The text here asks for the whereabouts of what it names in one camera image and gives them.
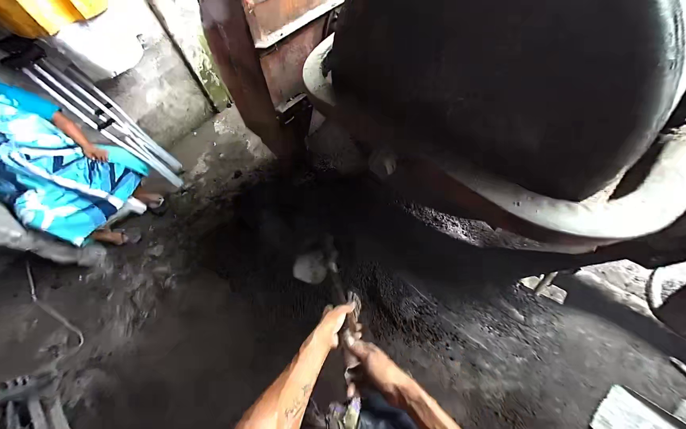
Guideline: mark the person's legs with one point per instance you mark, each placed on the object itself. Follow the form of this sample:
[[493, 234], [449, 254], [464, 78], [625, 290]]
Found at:
[[382, 414]]

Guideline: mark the reddish-brown metal frame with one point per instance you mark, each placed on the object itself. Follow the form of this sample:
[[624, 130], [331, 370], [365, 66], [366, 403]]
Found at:
[[242, 71]]

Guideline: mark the grey metal slatted object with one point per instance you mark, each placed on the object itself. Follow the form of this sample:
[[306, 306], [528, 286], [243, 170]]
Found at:
[[27, 399]]

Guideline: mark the person's right fingers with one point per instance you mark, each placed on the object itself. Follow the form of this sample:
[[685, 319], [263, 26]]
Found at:
[[353, 347]]

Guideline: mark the person's left hand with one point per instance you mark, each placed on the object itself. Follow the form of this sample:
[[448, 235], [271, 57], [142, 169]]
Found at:
[[332, 325]]

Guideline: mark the orange-yellow cloth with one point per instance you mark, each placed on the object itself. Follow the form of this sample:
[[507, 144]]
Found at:
[[39, 15]]

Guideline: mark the aluminium crutch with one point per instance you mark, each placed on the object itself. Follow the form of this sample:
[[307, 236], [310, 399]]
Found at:
[[134, 132], [57, 89]]

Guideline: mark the person's left forearm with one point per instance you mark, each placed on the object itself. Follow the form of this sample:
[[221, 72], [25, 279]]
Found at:
[[292, 381]]

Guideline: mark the pale curved metal rim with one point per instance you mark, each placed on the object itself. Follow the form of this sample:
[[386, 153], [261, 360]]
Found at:
[[623, 218]]

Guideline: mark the person's left fingers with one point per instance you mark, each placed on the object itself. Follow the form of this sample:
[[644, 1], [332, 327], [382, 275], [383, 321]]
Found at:
[[345, 308]]

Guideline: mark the person's right forearm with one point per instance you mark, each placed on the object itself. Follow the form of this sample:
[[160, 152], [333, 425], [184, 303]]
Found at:
[[417, 398]]

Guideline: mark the thin bent metal rod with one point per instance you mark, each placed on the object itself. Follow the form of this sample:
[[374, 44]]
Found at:
[[57, 316]]

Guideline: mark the person's right hand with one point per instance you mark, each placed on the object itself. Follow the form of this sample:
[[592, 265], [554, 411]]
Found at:
[[371, 357]]

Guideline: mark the pale rectangular metal tray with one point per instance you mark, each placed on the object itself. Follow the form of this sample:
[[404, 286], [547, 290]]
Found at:
[[630, 411]]

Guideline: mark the large black drum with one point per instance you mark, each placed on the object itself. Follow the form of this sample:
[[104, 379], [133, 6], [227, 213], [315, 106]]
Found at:
[[498, 89]]

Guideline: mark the heap of black powder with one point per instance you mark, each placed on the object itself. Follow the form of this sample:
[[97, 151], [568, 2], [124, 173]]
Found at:
[[379, 238]]

